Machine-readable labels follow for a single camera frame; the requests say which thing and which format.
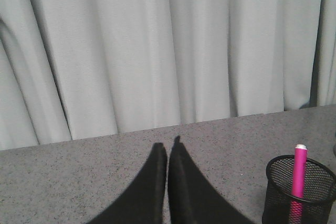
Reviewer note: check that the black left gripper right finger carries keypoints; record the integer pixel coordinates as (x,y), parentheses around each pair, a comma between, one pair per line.
(192,199)

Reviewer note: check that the pink highlighter pen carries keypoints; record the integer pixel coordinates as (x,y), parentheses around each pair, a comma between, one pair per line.
(299,166)

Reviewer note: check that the grey curtain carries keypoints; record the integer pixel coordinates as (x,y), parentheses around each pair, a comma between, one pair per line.
(73,69)

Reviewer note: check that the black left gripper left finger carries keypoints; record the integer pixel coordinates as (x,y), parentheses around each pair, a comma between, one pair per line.
(142,201)

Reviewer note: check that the black mesh pen holder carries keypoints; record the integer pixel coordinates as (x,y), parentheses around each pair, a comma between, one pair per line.
(314,206)

